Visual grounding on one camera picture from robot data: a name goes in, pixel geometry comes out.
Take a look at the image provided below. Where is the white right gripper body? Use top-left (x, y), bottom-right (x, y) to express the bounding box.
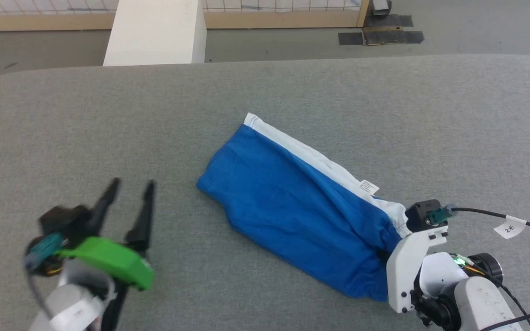
top-left (386, 225), bottom-right (450, 314)

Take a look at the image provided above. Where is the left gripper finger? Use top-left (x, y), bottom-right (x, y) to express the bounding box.
top-left (87, 178), bottom-right (122, 238)
top-left (125, 180), bottom-right (156, 255)

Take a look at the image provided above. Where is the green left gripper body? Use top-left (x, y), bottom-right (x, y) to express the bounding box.
top-left (56, 237), bottom-right (156, 291)

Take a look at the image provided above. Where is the blue white shorts garment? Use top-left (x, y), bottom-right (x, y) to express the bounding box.
top-left (196, 112), bottom-right (409, 303)

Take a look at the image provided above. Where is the white rectangular block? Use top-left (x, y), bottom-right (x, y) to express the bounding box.
top-left (103, 0), bottom-right (207, 67)

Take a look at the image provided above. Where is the long black floor tape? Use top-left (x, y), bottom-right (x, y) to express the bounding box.
top-left (338, 30), bottom-right (425, 46)

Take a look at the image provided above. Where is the black left camera cable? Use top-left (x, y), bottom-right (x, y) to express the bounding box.
top-left (23, 233), bottom-right (66, 322)

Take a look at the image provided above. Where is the black camera cable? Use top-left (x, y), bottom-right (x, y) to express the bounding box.
top-left (431, 205), bottom-right (530, 245)
top-left (23, 233), bottom-right (66, 322)

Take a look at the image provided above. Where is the black right camera cable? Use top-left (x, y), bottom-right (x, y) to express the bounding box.
top-left (431, 205), bottom-right (530, 245)

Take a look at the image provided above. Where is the white paper cable tag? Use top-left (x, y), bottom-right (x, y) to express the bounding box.
top-left (494, 215), bottom-right (527, 239)

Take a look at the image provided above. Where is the wooden frame wire mesh fence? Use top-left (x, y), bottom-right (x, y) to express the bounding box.
top-left (0, 0), bottom-right (370, 33)

